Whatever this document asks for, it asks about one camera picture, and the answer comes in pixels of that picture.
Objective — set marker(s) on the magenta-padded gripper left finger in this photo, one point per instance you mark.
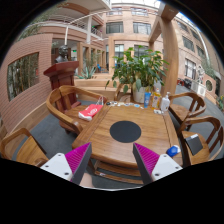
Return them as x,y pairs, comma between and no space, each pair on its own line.
58,165

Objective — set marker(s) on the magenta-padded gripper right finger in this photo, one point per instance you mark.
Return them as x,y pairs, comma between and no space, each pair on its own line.
165,165

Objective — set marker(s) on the blue and white computer mouse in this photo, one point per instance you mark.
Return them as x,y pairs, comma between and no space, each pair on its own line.
173,151

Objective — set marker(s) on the round black mouse pad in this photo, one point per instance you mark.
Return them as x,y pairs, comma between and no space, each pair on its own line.
125,131

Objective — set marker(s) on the wooden armchair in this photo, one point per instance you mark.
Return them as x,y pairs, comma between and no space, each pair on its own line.
181,111
124,97
26,150
58,111
205,153

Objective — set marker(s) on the small white packet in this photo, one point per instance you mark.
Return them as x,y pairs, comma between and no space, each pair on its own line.
158,111

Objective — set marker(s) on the white pump bottle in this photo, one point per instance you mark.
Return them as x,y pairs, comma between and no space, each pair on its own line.
165,104

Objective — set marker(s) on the red and white bag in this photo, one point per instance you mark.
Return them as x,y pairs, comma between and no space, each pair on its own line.
90,111

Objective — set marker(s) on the yellow liquid bottle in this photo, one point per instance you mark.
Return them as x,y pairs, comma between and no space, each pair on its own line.
156,100

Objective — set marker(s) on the blue squeeze tube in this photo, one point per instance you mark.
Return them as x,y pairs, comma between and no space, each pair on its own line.
147,100

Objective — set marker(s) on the yellow flowering plant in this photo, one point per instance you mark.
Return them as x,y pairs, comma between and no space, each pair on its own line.
220,102

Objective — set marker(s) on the white statue on plinth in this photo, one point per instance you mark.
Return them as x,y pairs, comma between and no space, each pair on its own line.
200,85

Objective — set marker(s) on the spiky agave plant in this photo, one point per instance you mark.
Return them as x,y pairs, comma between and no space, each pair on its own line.
87,73

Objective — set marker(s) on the green plant in white pot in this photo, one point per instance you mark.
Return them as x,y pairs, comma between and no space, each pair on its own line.
140,71

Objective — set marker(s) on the dark bust statue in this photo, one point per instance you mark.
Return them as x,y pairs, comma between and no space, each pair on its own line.
62,55

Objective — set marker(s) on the dark red wooden pedestal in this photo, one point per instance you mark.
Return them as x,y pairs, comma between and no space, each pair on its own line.
61,76

